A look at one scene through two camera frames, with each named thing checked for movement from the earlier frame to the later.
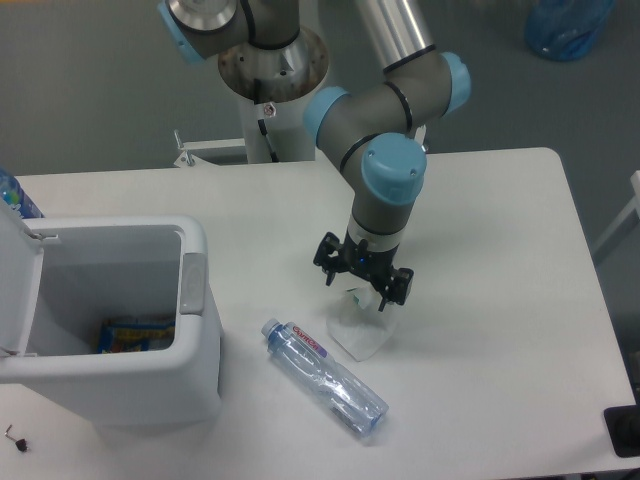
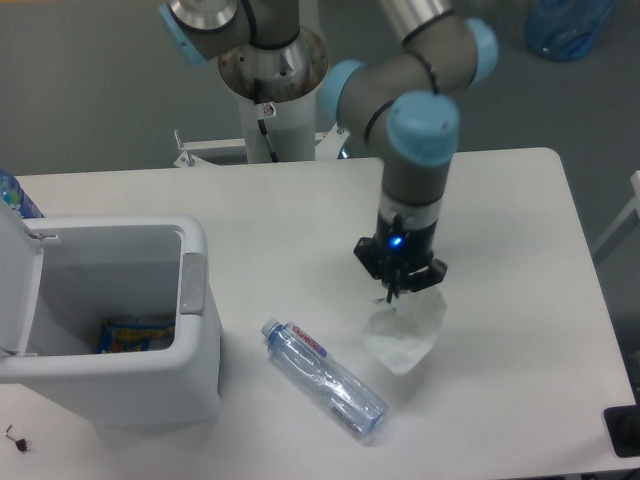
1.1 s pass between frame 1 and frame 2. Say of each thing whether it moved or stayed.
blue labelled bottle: stayed
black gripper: moved
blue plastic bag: stayed
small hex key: stayed
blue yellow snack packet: stayed
